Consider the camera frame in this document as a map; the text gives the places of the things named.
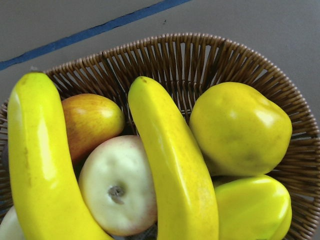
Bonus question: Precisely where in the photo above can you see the yellow banana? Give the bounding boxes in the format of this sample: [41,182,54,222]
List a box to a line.
[128,76,219,240]
[7,72,110,240]

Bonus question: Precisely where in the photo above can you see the brown wicker basket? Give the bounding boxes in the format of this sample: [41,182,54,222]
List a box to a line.
[0,33,320,240]

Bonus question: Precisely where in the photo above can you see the orange yellow mango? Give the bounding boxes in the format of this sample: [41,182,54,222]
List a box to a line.
[62,93,125,166]

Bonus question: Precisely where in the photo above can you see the yellow lemon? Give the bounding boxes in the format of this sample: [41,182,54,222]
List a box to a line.
[189,82,293,176]

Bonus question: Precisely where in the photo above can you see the yellow star fruit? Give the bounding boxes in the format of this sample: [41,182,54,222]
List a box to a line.
[212,175,292,240]

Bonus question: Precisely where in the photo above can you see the pale pink apple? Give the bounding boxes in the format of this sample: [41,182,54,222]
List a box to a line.
[0,206,25,240]

